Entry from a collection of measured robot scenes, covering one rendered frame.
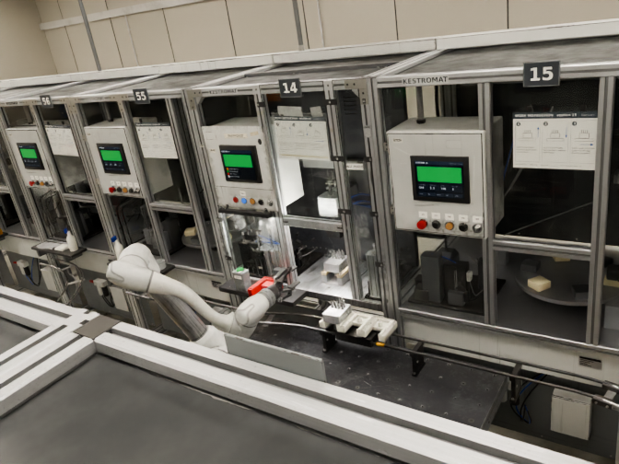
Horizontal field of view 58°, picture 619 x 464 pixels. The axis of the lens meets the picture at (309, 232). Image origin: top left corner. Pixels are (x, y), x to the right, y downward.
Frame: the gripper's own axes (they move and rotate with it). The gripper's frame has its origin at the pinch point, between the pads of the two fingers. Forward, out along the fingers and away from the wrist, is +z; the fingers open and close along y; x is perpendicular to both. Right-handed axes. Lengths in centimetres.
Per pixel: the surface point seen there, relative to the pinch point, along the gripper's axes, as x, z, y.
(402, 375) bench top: -55, 1, -44
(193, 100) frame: 64, 21, 84
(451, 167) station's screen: -77, 18, 54
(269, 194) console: 23.6, 20.4, 34.1
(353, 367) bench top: -30, -3, -44
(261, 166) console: 26, 20, 50
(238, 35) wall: 336, 379, 97
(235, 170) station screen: 42, 18, 47
